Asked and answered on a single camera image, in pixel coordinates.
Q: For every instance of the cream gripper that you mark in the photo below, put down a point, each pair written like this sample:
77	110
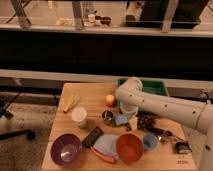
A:
133	122

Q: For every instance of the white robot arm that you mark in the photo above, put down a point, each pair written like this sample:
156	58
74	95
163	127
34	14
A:
194	114

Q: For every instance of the small blue cup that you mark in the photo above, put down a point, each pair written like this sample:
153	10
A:
150	141

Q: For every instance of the small metal cup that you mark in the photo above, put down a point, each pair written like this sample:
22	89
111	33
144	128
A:
107	117

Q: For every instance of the white paper cup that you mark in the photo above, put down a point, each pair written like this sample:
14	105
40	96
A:
79	116

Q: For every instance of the orange bowl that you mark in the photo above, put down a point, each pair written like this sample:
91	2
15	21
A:
129	148

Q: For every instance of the orange ball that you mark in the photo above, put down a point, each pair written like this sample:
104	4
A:
110	100

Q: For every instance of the light blue cloth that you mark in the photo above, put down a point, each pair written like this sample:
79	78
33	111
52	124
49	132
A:
106	144

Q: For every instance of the black rectangular remote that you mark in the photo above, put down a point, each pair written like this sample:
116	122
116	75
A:
91	138

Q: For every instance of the green plastic tray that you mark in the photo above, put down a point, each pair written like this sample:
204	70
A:
148	86

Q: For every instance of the orange carrot toy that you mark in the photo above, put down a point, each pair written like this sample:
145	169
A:
103	157

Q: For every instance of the wooden spatula pieces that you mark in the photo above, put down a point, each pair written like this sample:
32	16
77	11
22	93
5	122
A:
73	100

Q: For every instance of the purple bowl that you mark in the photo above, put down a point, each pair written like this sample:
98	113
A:
65	149

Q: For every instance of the black chair base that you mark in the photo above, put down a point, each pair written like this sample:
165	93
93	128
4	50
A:
7	124

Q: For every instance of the black handled tool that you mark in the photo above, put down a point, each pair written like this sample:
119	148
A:
161	131

